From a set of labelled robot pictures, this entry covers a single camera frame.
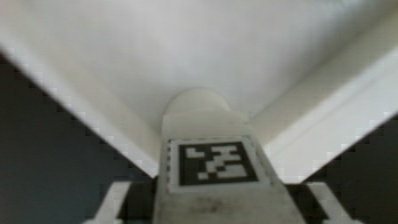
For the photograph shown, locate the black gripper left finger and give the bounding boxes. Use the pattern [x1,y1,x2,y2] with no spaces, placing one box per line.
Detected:
[117,179,156,224]

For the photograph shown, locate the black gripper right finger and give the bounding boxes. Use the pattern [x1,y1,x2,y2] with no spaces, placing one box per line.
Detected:
[285,184,328,224]

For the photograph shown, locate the white table leg with tag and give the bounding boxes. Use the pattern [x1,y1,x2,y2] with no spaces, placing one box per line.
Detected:
[152,88,305,224]

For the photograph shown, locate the white square table top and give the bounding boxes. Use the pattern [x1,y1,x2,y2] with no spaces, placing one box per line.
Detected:
[0,0,398,183]

